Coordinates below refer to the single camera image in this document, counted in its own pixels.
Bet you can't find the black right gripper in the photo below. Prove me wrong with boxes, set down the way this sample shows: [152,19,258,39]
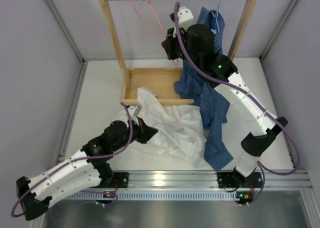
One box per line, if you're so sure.
[161,25,202,71]

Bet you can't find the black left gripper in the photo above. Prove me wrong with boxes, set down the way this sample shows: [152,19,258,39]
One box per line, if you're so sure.
[112,116,158,152]

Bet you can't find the white shirt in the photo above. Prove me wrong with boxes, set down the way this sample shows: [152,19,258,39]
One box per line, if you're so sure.
[137,87,207,167]

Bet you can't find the pink wire hanger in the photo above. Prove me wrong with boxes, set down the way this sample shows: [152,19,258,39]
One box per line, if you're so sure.
[123,0,179,66]

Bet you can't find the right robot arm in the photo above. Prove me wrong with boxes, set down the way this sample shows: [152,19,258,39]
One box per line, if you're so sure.
[161,24,288,188]

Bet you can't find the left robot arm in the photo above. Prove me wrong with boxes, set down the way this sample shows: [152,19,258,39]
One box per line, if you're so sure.
[16,118,158,221]

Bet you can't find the blue checkered shirt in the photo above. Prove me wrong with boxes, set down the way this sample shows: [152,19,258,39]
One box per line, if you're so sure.
[173,5,235,173]

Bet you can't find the wooden clothes rack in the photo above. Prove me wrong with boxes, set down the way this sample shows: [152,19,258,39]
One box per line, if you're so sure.
[99,0,258,106]

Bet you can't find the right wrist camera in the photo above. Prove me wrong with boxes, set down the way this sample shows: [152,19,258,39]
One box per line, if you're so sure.
[177,6,194,30]

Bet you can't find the blue wire hanger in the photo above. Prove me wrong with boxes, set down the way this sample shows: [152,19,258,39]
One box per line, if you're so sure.
[211,0,222,35]

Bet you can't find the left aluminium frame post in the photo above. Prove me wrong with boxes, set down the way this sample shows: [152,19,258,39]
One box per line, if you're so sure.
[37,0,88,114]

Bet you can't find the aluminium frame post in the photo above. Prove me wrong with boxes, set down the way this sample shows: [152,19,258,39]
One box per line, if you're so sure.
[37,0,88,114]
[259,0,300,115]

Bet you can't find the slotted cable duct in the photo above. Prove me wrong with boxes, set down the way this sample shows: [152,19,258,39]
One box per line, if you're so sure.
[65,190,251,201]

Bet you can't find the aluminium mounting rail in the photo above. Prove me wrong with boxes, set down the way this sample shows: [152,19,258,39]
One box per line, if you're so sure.
[127,170,313,191]

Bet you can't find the right aluminium frame post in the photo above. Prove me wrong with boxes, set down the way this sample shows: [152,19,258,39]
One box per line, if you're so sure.
[259,0,300,115]

